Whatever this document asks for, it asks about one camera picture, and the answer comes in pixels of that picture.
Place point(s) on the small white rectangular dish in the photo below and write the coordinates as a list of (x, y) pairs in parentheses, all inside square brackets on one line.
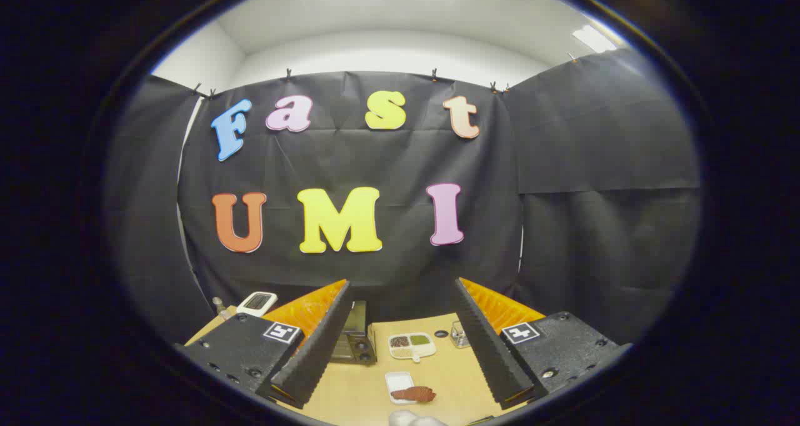
[(397, 381)]

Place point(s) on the black toaster oven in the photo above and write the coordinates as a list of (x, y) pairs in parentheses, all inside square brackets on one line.
[(356, 326)]

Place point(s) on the clear bottle orange label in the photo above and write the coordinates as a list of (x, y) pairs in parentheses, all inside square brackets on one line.
[(219, 304)]

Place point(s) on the white divided bean tray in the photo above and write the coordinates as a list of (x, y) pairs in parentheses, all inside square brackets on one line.
[(425, 350)]

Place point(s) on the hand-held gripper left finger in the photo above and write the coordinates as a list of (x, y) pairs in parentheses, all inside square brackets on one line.
[(322, 338)]

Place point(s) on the ceiling light panel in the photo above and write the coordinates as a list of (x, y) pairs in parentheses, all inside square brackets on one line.
[(594, 39)]

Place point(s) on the brown roasted chicken wing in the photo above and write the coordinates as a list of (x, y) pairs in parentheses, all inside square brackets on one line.
[(415, 393)]

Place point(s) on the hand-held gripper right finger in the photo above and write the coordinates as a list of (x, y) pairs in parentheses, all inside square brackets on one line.
[(490, 345)]

